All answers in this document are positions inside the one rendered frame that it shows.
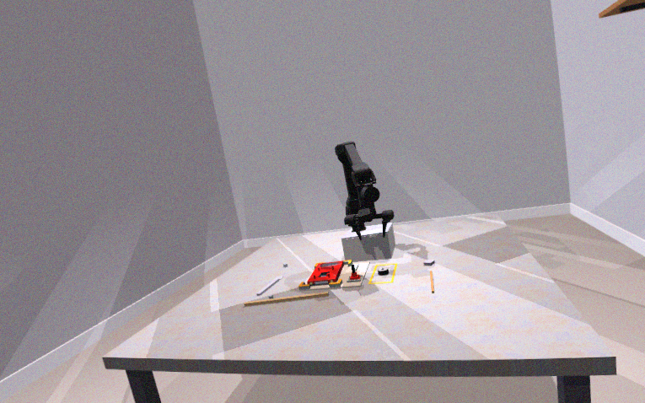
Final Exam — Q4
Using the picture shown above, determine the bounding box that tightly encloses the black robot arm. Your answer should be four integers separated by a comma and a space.
335, 141, 380, 231

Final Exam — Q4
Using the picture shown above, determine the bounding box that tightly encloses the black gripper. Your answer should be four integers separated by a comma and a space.
344, 201, 394, 240

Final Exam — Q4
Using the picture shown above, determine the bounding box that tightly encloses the tan wooden stick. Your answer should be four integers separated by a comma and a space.
245, 293, 329, 306

